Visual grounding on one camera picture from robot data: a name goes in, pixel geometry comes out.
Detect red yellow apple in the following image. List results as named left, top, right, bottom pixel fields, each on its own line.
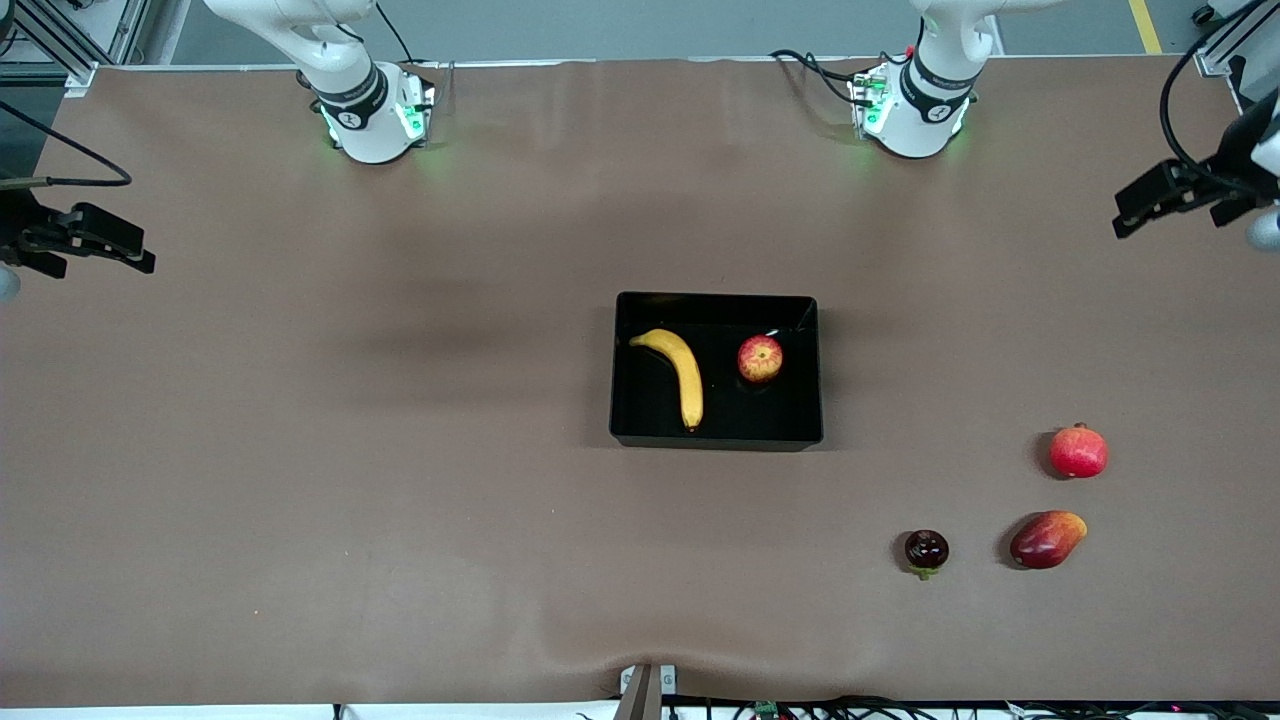
left=737, top=335, right=785, bottom=385

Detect black plastic box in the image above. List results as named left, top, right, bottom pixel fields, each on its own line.
left=609, top=291, right=825, bottom=453

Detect yellow banana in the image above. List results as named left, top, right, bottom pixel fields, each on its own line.
left=629, top=328, right=705, bottom=433

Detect red pomegranate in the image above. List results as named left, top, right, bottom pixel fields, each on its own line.
left=1048, top=422, right=1110, bottom=480

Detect red yellow mango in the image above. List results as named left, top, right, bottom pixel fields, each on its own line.
left=1009, top=510, right=1089, bottom=571

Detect brown table cover mat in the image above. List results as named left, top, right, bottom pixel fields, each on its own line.
left=0, top=57, right=1280, bottom=706

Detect dark purple mangosteen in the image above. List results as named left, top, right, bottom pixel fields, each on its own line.
left=904, top=529, right=951, bottom=581

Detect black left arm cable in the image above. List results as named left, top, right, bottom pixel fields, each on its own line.
left=1158, top=5, right=1280, bottom=196

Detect aluminium frame strut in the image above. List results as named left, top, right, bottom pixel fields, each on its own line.
left=1195, top=0, right=1280, bottom=111
left=0, top=0, right=151, bottom=96

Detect black right arm base cable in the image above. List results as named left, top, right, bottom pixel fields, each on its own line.
left=375, top=0, right=416, bottom=63

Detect black left arm base cables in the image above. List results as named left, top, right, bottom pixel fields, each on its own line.
left=768, top=48, right=881, bottom=106

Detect metal table edge bracket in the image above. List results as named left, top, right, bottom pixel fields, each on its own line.
left=618, top=663, right=678, bottom=720

